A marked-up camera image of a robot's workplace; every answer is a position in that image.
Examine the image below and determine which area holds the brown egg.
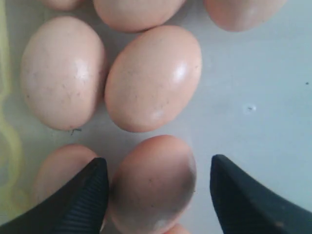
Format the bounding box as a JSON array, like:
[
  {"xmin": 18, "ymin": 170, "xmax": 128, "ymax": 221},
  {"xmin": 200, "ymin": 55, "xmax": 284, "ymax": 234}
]
[
  {"xmin": 33, "ymin": 144, "xmax": 97, "ymax": 204},
  {"xmin": 109, "ymin": 135, "xmax": 196, "ymax": 234},
  {"xmin": 104, "ymin": 25, "xmax": 202, "ymax": 133},
  {"xmin": 93, "ymin": 0, "xmax": 186, "ymax": 33},
  {"xmin": 204, "ymin": 0, "xmax": 286, "ymax": 32},
  {"xmin": 164, "ymin": 224, "xmax": 191, "ymax": 234},
  {"xmin": 40, "ymin": 0, "xmax": 84, "ymax": 11},
  {"xmin": 20, "ymin": 16, "xmax": 107, "ymax": 130}
]

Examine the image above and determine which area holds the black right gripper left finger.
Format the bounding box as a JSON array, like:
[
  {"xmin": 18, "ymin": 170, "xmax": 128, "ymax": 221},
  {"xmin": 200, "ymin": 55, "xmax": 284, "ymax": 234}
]
[{"xmin": 0, "ymin": 157, "xmax": 109, "ymax": 234}]

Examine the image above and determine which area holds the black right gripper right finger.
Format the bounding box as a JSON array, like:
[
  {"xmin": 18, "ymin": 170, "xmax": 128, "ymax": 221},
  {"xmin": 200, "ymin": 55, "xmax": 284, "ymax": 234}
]
[{"xmin": 211, "ymin": 155, "xmax": 312, "ymax": 234}]

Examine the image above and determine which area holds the clear plastic bin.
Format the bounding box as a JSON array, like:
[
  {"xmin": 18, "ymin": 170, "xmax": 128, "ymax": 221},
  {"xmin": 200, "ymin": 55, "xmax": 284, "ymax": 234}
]
[{"xmin": 0, "ymin": 0, "xmax": 312, "ymax": 234}]

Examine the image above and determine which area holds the yellow plastic egg tray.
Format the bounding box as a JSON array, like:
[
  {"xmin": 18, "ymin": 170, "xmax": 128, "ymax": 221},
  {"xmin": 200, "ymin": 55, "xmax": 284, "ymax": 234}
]
[{"xmin": 0, "ymin": 0, "xmax": 23, "ymax": 214}]

